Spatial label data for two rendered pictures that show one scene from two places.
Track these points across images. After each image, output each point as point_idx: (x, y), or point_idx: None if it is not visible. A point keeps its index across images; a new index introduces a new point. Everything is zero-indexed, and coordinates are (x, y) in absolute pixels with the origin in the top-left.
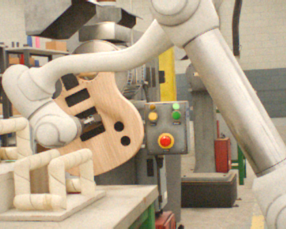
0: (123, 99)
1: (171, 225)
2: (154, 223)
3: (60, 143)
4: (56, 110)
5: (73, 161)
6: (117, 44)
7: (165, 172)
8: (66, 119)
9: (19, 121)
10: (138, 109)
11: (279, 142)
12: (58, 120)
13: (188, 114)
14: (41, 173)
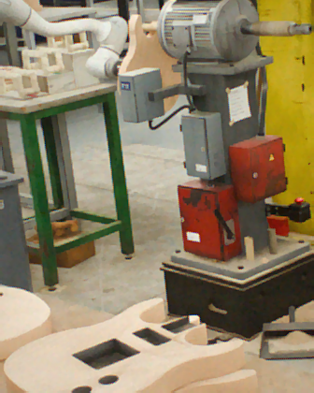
0: (124, 58)
1: (199, 198)
2: (187, 183)
3: (92, 75)
4: (95, 53)
5: (3, 76)
6: (195, 1)
7: (204, 147)
8: (93, 61)
9: (36, 52)
10: (197, 73)
11: None
12: (88, 60)
13: (131, 89)
14: (42, 81)
